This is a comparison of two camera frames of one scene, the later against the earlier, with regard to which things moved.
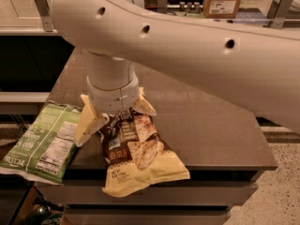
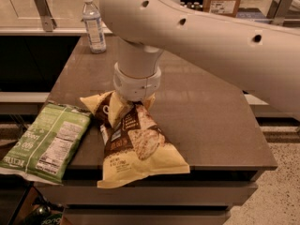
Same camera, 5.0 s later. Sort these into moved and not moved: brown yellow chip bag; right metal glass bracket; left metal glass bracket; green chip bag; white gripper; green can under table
Moved: white gripper; brown yellow chip bag
Not moved: green can under table; left metal glass bracket; right metal glass bracket; green chip bag
